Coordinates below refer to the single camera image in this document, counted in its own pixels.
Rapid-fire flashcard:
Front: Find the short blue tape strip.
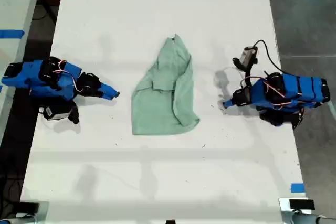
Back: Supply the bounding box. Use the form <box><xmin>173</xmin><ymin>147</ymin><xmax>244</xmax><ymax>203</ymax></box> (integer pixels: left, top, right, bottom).
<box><xmin>290</xmin><ymin>183</ymin><xmax>306</xmax><ymax>193</ymax></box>

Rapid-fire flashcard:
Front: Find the long blue tape strip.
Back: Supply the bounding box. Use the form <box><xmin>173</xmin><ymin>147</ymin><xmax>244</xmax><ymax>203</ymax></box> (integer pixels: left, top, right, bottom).
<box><xmin>0</xmin><ymin>29</ymin><xmax>26</xmax><ymax>39</ymax></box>

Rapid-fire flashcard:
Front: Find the small black box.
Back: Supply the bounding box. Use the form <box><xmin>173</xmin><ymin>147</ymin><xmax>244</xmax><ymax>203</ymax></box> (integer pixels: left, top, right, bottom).
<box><xmin>18</xmin><ymin>202</ymin><xmax>40</xmax><ymax>213</ymax></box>
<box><xmin>289</xmin><ymin>199</ymin><xmax>315</xmax><ymax>210</ymax></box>

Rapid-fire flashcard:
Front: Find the grey metal pipe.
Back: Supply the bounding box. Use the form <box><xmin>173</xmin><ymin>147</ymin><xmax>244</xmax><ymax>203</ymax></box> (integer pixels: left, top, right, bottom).
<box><xmin>0</xmin><ymin>214</ymin><xmax>36</xmax><ymax>224</ymax></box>
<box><xmin>281</xmin><ymin>210</ymin><xmax>336</xmax><ymax>224</ymax></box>

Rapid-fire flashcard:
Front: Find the silver metal bracket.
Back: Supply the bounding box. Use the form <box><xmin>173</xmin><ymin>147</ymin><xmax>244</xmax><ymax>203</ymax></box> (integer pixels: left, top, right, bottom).
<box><xmin>278</xmin><ymin>197</ymin><xmax>320</xmax><ymax>214</ymax></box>
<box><xmin>18</xmin><ymin>200</ymin><xmax>50</xmax><ymax>224</ymax></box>

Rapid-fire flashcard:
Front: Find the black camera box on stalk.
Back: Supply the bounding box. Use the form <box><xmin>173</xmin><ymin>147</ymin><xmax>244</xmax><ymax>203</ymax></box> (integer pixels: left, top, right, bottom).
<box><xmin>232</xmin><ymin>46</ymin><xmax>259</xmax><ymax>89</ymax></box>
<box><xmin>38</xmin><ymin>102</ymin><xmax>80</xmax><ymax>125</ymax></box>

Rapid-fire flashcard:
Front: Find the black camera cable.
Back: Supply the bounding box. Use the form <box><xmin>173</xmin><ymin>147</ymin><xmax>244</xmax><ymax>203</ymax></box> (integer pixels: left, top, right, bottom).
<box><xmin>252</xmin><ymin>39</ymin><xmax>286</xmax><ymax>74</ymax></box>

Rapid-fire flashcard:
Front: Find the black floor cable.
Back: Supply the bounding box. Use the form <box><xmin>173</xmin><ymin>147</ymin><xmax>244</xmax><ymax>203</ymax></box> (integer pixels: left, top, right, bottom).
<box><xmin>33</xmin><ymin>0</ymin><xmax>58</xmax><ymax>23</ymax></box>

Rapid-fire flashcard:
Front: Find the white side table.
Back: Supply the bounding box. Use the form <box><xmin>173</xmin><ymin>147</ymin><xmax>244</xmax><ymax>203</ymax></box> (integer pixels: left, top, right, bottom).
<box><xmin>0</xmin><ymin>0</ymin><xmax>45</xmax><ymax>137</ymax></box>

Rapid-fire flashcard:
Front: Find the pale green t-shirt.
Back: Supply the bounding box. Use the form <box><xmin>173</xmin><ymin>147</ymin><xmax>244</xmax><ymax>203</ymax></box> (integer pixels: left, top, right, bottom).
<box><xmin>131</xmin><ymin>33</ymin><xmax>201</xmax><ymax>136</ymax></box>

